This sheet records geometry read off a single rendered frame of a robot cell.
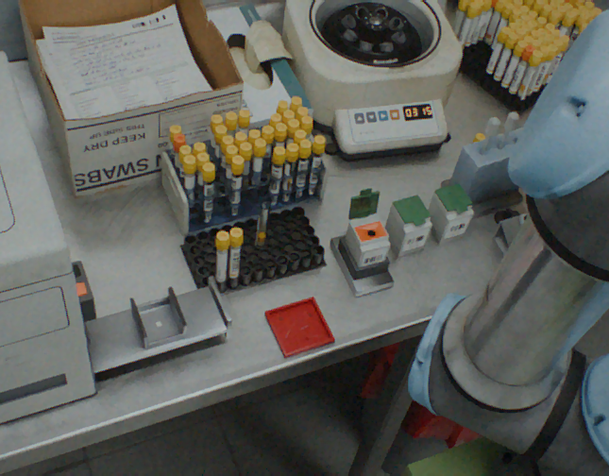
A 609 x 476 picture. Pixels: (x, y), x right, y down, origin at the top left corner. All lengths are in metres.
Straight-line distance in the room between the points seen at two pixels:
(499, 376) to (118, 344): 0.47
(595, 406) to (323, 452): 1.22
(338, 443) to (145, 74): 1.03
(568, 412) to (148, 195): 0.65
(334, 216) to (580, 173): 0.77
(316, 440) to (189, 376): 0.97
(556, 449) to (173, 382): 0.45
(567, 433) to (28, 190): 0.55
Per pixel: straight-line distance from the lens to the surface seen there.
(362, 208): 1.11
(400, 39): 1.32
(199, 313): 1.06
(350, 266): 1.13
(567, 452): 0.85
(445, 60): 1.30
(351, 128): 1.26
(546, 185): 0.49
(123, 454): 1.97
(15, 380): 0.97
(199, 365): 1.06
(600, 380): 0.84
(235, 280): 1.10
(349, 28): 1.33
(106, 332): 1.05
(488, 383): 0.79
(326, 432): 2.01
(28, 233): 0.81
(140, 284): 1.13
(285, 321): 1.10
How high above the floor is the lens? 1.81
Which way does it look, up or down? 53 degrees down
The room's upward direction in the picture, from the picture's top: 11 degrees clockwise
